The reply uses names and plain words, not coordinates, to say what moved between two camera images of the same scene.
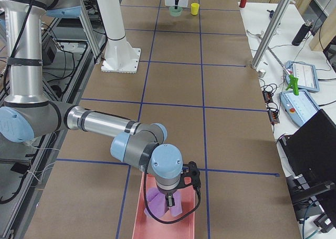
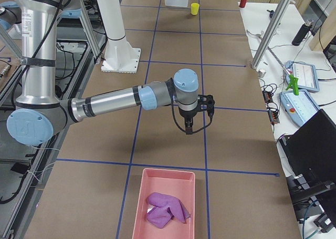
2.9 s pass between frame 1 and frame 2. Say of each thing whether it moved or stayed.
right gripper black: moved
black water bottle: stayed
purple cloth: moved
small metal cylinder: stayed
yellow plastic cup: stayed
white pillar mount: stayed
